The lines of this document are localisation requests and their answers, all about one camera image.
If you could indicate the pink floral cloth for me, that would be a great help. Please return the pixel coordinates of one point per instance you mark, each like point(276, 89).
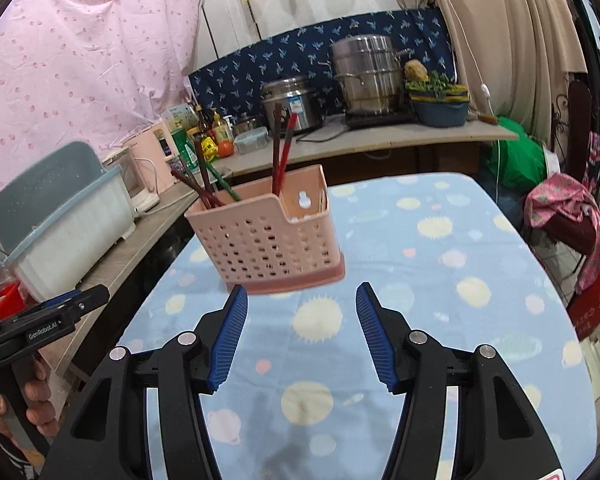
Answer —
point(568, 213)

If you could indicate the dark red chopstick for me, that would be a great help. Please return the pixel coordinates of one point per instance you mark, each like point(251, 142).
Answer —
point(276, 146)

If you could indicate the grey wooden counter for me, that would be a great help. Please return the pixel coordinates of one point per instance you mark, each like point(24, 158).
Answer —
point(332, 141)

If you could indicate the navy floral backsplash cloth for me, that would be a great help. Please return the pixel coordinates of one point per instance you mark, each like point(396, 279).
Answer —
point(232, 85)

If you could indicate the pink electric kettle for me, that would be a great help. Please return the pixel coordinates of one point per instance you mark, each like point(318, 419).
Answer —
point(147, 150)

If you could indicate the dark brown chopstick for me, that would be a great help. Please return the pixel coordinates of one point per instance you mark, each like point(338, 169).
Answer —
point(208, 199)

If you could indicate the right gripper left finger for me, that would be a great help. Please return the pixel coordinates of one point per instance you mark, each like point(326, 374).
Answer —
point(190, 365)

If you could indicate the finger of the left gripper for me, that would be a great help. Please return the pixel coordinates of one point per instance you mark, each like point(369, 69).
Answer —
point(37, 319)
point(57, 301)

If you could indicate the red tomato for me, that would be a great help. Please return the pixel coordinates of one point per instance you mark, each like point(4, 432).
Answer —
point(225, 149)

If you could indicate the yellow oil bottle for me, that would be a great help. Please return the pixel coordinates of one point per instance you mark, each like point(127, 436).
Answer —
point(221, 129)

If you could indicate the beige hanging curtain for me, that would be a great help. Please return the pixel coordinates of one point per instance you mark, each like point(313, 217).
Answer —
point(515, 56)

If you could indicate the person's left hand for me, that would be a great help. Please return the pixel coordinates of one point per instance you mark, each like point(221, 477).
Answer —
point(41, 412)

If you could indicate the red chopstick in basket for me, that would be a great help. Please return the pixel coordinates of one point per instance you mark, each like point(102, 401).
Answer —
point(283, 158)

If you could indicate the pink dotted curtain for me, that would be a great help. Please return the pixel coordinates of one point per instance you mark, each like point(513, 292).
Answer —
point(95, 71)

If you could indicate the steel rice cooker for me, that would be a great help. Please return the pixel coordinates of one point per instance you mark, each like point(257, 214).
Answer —
point(295, 95)

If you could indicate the clear food container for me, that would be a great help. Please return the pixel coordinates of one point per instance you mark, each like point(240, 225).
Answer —
point(251, 141)

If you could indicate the grey-blue dish rack lid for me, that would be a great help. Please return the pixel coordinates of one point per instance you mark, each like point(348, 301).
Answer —
point(40, 190)

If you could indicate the green plastic bag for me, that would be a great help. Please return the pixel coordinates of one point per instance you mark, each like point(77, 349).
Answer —
point(519, 164)

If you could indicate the stacked steel steamer pot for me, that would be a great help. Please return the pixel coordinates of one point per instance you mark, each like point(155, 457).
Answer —
point(370, 75)

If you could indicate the white dish rack bin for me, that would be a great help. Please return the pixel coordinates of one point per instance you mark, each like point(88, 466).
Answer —
point(56, 255)

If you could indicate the blue vegetable basin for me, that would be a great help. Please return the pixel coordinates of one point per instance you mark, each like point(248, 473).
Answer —
point(449, 112)

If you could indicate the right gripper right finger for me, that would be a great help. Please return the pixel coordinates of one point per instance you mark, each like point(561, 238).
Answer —
point(411, 364)

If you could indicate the pink perforated utensil basket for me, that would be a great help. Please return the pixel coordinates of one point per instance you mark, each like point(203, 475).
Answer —
point(270, 242)

